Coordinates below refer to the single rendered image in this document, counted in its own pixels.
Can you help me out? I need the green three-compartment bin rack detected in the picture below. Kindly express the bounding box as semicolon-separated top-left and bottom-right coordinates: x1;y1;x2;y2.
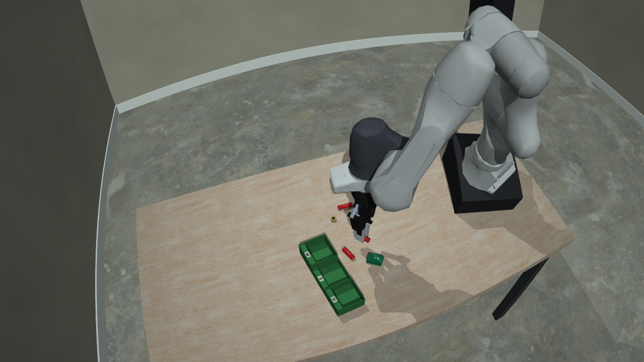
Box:
299;234;365;316

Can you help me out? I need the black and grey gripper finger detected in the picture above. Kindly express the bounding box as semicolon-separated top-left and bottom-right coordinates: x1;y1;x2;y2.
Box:
347;203;370;243
365;202;377;237

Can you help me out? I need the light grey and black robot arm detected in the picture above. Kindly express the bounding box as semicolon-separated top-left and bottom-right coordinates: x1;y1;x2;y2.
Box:
330;6;550;212

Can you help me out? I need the green 9v battery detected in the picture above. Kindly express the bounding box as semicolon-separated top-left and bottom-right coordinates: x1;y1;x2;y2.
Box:
366;253;384;266

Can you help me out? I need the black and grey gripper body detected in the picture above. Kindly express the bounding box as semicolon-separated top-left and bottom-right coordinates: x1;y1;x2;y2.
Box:
351;192;373;212

